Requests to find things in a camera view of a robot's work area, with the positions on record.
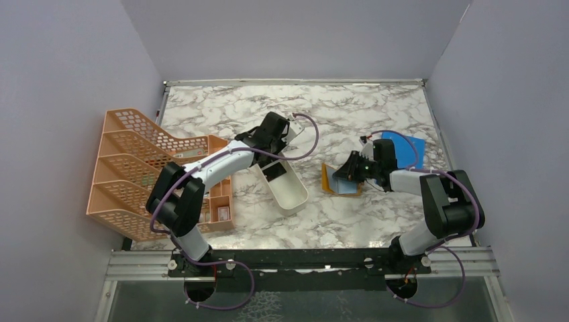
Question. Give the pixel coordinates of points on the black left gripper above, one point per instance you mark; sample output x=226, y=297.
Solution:
x=280, y=143

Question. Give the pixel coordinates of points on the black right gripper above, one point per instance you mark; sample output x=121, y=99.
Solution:
x=348, y=171

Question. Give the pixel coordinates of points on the yellow leather card holder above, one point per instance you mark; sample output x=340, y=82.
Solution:
x=338, y=187

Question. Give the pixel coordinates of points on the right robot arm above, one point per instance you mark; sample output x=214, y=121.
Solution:
x=450, y=206

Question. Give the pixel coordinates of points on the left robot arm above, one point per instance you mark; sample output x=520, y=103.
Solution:
x=176, y=200

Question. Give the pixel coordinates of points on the white plastic card tray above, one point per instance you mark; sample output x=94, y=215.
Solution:
x=288, y=192

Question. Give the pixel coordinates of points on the peach plastic file rack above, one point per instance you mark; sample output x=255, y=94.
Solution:
x=132, y=152

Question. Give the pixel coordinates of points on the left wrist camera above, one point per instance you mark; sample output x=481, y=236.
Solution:
x=292, y=130

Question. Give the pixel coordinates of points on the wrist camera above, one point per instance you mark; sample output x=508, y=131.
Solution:
x=367, y=148
x=292, y=130

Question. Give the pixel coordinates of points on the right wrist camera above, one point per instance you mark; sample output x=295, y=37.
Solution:
x=367, y=148

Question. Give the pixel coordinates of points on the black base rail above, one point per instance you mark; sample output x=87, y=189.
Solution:
x=295, y=270

